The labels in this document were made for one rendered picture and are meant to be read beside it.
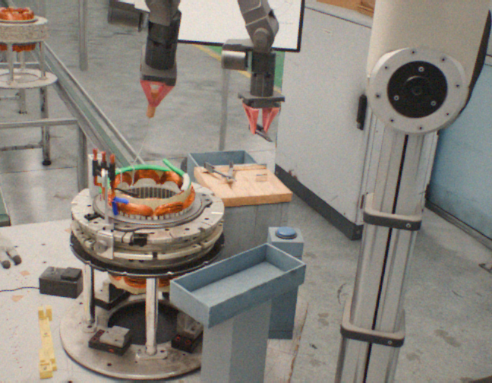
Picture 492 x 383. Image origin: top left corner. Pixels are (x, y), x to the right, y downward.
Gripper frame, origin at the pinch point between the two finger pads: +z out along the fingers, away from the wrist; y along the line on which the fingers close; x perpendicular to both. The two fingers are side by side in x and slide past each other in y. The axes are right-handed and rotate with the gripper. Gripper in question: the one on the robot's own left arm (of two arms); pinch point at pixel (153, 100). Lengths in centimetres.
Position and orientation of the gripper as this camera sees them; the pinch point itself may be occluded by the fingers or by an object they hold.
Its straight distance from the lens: 133.6
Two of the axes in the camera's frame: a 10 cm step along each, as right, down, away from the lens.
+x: 9.7, 0.9, 2.1
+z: -2.1, 7.2, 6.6
